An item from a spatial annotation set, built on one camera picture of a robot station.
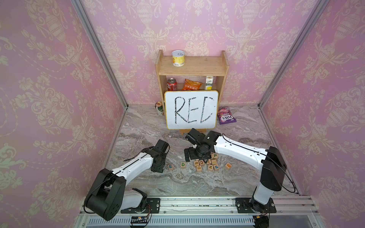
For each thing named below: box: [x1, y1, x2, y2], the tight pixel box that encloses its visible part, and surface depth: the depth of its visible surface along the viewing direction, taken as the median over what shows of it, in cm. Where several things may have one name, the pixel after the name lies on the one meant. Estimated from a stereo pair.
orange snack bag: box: [182, 78, 203, 91], surface depth 102 cm
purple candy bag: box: [217, 105, 237, 125], surface depth 111 cm
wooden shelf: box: [154, 49, 230, 115], surface depth 85 cm
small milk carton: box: [205, 76, 214, 91], surface depth 91 cm
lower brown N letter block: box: [207, 164, 214, 172], surface depth 87 cm
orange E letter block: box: [225, 162, 232, 171], surface depth 87 cm
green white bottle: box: [154, 101, 164, 116], surface depth 108 cm
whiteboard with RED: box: [164, 90, 219, 130], surface depth 96 cm
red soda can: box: [166, 77, 178, 92], surface depth 92 cm
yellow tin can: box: [172, 49, 185, 67], surface depth 82 cm
